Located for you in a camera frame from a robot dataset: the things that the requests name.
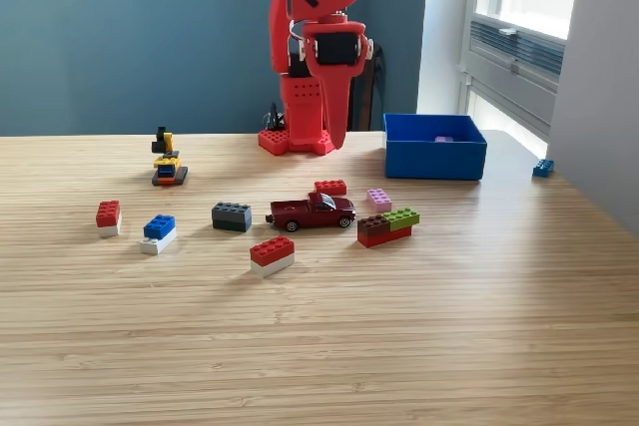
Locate blue plastic bin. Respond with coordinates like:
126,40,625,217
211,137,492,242
382,113,488,182

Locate dark folded chair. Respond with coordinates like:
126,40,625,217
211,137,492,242
347,39,386,132

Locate flat red brick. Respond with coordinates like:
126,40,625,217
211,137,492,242
314,179,348,197

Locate dark red toy pickup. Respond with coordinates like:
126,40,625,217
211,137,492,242
265,191,357,233

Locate brown green red brick stack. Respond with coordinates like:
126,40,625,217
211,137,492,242
356,207,421,248

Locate grey brick stack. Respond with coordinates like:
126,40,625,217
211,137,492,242
211,202,253,233

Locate long red white brick stack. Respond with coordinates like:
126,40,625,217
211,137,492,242
249,234,296,279

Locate yellow toy digger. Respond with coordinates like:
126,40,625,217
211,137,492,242
151,126,190,188

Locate grey slatted window vent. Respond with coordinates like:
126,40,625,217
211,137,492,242
468,16,568,81

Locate blue white brick stack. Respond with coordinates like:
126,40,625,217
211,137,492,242
139,213,178,254

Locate small red white brick stack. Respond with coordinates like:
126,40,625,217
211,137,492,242
95,200,123,238

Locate black cable bundle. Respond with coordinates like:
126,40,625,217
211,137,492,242
263,102,286,131

